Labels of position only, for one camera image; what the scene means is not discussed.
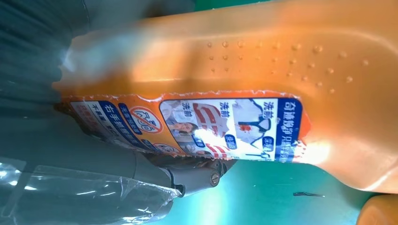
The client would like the green table mat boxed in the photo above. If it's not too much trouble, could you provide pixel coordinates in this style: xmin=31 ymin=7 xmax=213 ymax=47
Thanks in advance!
xmin=149 ymin=0 xmax=378 ymax=225

